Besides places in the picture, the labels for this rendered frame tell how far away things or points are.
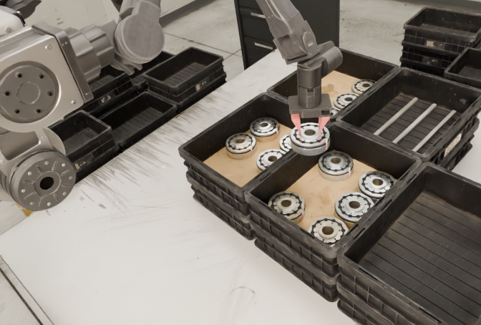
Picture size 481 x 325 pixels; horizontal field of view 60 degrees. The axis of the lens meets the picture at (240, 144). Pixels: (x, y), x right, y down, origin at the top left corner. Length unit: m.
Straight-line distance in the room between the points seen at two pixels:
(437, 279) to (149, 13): 0.84
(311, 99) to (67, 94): 0.56
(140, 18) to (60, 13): 3.41
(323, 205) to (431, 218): 0.28
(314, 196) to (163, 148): 0.73
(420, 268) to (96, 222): 1.01
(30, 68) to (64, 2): 3.48
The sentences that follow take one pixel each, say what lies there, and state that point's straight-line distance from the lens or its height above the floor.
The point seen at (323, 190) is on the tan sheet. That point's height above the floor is 0.83.
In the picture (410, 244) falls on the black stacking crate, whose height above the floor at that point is 0.83.
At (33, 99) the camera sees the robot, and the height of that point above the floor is 1.44.
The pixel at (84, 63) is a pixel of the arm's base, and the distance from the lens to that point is 0.70.
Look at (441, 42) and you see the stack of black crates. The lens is 2.69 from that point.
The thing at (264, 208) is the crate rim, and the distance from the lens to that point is 1.07.
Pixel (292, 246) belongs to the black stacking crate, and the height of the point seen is 0.83.
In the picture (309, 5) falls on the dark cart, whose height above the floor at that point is 0.66.
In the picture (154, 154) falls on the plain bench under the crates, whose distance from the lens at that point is 1.70.
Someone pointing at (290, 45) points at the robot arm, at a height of 1.29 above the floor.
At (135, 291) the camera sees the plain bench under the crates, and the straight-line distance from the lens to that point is 1.30.
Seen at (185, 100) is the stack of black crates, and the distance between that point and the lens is 2.38.
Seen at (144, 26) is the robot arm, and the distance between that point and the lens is 0.74.
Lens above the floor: 1.73
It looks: 39 degrees down
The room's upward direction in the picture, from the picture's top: 10 degrees counter-clockwise
